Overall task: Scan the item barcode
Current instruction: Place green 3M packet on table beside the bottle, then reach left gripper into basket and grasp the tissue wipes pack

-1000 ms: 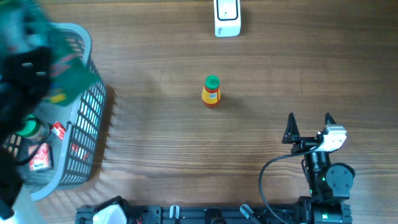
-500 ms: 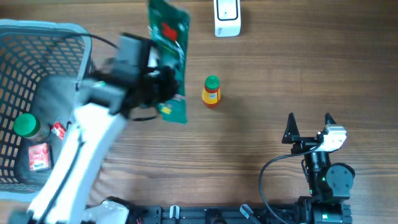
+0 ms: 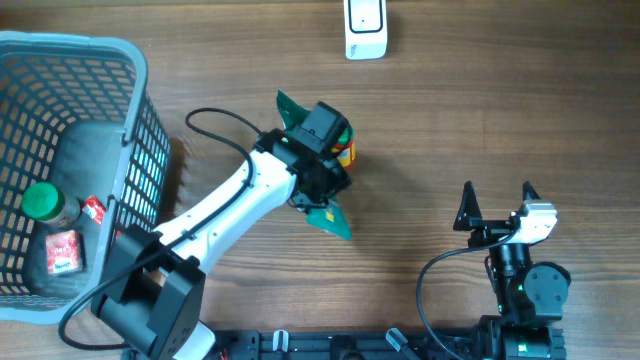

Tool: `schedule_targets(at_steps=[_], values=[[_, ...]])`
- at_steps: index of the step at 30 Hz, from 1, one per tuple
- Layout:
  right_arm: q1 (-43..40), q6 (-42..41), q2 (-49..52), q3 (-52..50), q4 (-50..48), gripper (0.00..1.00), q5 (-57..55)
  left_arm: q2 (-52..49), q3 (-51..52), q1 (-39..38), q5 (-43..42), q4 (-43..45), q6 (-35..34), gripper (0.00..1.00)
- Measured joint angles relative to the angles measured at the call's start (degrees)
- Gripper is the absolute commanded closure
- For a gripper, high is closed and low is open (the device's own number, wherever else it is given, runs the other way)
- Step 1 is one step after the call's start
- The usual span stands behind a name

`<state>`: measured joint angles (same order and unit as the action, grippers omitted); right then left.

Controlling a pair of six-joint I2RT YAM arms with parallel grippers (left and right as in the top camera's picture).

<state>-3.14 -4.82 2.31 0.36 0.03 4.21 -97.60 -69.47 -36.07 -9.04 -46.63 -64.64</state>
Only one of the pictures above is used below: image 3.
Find green 3M gloves packet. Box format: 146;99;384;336
276;90;352;240

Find sriracha chilli sauce bottle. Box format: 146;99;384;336
332;127;356;171

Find red stick sachet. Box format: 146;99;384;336
82;195;107;225

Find red square snack packet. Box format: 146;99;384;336
45;230;83;275

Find green lid glass jar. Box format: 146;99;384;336
20;182;80;228

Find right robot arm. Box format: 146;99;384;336
453;181;571;360

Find white barcode scanner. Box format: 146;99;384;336
343;0;388;61

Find grey plastic mesh basket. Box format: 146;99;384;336
1;31;171;325

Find right black cable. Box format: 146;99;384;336
415;214;524;360

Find black cable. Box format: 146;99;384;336
58;107;265;351
415;214;524;360

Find left black cable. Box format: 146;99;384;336
58;107;265;351

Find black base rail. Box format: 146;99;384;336
121;327;568;360

